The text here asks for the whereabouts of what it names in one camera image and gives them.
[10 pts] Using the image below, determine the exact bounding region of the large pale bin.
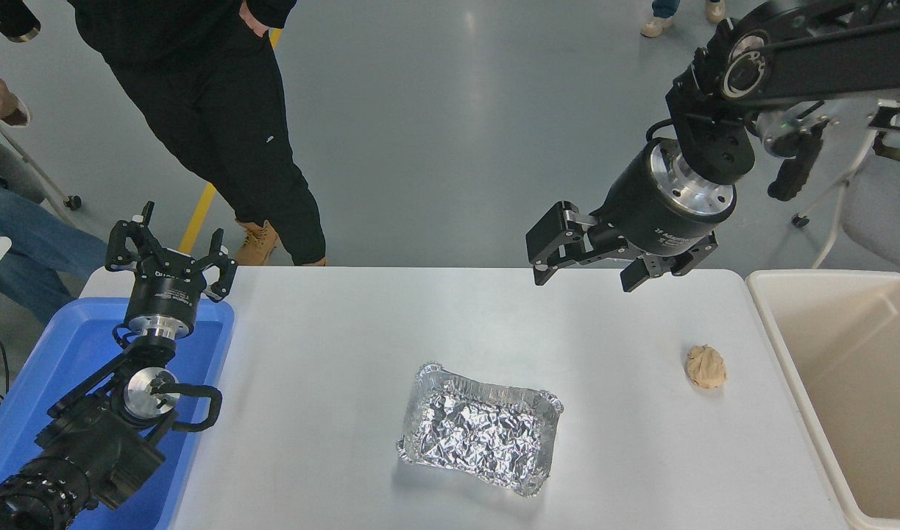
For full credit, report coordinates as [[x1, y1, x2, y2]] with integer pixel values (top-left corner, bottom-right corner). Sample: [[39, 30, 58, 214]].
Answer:
[[745, 269, 900, 530]]

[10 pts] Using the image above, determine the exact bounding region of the crumpled tan paper ball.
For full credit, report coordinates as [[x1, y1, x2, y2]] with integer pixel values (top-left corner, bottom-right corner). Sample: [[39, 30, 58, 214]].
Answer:
[[686, 344, 728, 389]]

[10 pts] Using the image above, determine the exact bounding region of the person's left hand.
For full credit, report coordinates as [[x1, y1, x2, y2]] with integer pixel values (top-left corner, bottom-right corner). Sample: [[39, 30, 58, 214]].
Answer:
[[240, 0, 270, 36]]

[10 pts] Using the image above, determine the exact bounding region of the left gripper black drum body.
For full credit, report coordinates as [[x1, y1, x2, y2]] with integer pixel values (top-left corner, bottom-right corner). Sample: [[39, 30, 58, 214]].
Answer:
[[124, 249, 209, 332]]

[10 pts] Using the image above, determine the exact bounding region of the person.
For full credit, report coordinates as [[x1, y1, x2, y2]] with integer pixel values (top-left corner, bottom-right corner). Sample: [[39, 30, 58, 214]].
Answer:
[[639, 0, 726, 38], [67, 0, 327, 267], [0, 70, 112, 325]]

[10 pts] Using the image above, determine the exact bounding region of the foil tray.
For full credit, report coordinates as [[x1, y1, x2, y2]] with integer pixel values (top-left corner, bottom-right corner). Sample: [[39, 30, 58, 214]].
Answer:
[[396, 361, 564, 498]]

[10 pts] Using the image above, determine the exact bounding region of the blue plastic tray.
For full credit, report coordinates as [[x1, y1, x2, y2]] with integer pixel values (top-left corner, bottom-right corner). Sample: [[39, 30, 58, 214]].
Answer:
[[0, 297, 235, 530]]

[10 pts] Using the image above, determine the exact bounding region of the black bottle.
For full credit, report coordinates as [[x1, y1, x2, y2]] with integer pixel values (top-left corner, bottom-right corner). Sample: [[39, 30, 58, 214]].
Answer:
[[0, 0, 42, 43]]

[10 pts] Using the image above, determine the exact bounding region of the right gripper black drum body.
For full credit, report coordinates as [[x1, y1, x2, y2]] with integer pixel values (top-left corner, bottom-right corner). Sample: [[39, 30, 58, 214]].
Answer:
[[591, 141, 730, 260]]

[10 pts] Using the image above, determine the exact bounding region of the white-legged chair with casters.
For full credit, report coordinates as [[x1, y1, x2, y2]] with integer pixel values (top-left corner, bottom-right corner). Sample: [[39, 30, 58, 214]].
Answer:
[[0, 121, 82, 229], [792, 99, 900, 277]]

